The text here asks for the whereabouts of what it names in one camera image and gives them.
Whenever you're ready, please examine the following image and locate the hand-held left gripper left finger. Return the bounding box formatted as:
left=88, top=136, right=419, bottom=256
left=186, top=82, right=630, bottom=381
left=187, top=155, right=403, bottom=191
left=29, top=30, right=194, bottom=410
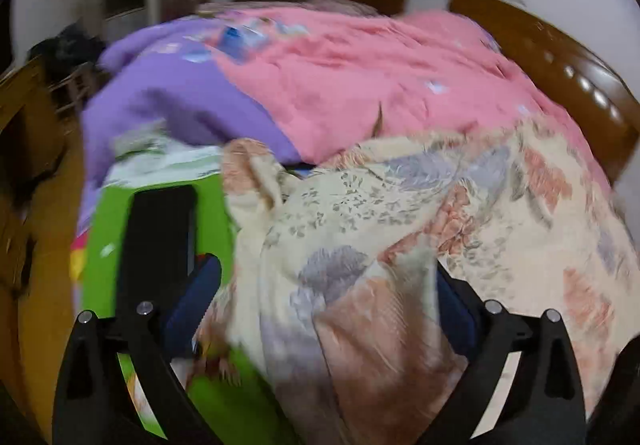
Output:
left=52, top=252, right=223, bottom=445

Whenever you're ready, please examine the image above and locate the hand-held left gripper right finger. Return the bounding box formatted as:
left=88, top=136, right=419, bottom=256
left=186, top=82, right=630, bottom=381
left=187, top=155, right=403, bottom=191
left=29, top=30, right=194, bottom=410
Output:
left=436, top=262, right=587, bottom=445

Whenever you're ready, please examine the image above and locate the black smartphone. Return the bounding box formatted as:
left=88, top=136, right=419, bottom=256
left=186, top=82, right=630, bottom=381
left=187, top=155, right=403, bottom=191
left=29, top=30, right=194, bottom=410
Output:
left=114, top=185, right=198, bottom=326

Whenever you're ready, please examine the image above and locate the green printed cloth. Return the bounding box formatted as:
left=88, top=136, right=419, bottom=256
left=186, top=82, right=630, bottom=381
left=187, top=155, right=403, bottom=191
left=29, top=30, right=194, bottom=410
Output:
left=72, top=135, right=301, bottom=445

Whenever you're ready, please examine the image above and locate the floral quilt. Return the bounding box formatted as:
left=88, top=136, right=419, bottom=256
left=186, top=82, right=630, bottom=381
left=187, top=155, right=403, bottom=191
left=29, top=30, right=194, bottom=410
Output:
left=192, top=118, right=640, bottom=445

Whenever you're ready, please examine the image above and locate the purple bed sheet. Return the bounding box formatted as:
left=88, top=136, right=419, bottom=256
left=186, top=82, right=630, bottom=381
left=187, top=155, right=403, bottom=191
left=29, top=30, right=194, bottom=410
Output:
left=80, top=18, right=301, bottom=226

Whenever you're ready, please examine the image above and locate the wooden cabinet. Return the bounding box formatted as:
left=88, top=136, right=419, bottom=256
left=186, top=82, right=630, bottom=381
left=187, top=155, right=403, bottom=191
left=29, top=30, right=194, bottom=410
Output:
left=0, top=58, right=68, bottom=306

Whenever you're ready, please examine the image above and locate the pink quilt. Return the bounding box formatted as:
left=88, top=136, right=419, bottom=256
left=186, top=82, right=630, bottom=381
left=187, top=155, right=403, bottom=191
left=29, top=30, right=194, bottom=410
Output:
left=210, top=5, right=561, bottom=166

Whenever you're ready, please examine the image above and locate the wooden headboard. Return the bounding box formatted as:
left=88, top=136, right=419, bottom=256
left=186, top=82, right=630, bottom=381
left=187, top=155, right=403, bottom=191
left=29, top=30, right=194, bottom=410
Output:
left=447, top=0, right=640, bottom=186

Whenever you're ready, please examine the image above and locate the dark clothes pile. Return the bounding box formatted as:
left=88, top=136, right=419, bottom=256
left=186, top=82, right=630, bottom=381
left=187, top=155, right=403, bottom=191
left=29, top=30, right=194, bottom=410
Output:
left=30, top=22, right=108, bottom=81

